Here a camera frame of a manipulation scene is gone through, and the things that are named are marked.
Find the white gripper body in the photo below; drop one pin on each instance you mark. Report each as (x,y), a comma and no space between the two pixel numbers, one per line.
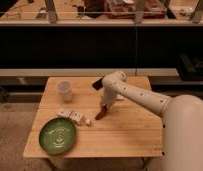
(107,101)

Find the red chili pepper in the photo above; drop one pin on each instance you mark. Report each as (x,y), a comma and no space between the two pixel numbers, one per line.
(102,113)

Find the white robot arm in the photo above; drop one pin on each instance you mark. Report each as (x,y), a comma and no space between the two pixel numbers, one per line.
(182,118)

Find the white sponge block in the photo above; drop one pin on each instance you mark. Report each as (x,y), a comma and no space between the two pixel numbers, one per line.
(119,97)

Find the black phone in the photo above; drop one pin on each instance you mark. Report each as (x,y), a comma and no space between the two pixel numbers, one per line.
(98,84)

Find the white squeezed tube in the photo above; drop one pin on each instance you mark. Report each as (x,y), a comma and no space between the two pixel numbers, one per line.
(76,117)

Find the translucent plastic cup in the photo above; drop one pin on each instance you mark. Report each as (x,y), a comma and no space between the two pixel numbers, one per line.
(64,89)

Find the green ceramic plate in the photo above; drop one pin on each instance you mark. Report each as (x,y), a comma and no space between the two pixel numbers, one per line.
(57,136)

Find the black box on shelf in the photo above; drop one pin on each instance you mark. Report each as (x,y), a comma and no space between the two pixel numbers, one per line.
(190,68)

